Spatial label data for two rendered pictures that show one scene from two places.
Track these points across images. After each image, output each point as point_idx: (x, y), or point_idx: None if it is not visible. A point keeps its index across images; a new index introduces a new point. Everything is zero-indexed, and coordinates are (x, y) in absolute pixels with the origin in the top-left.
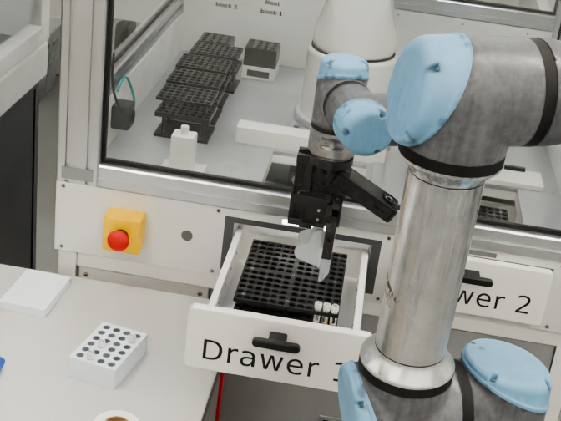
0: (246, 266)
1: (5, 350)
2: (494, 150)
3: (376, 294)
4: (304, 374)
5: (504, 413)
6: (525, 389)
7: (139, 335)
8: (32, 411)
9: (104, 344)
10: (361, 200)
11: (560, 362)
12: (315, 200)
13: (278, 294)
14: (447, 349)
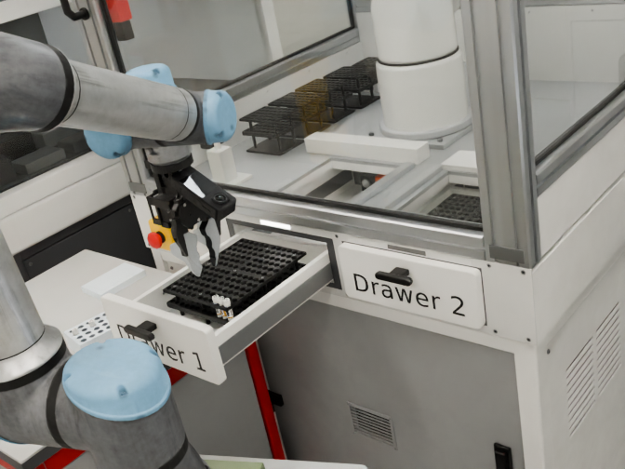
0: (206, 261)
1: (53, 324)
2: None
3: (344, 290)
4: (179, 361)
5: (79, 417)
6: (84, 394)
7: None
8: None
9: (93, 324)
10: (192, 201)
11: (523, 371)
12: (161, 202)
13: (201, 288)
14: (52, 346)
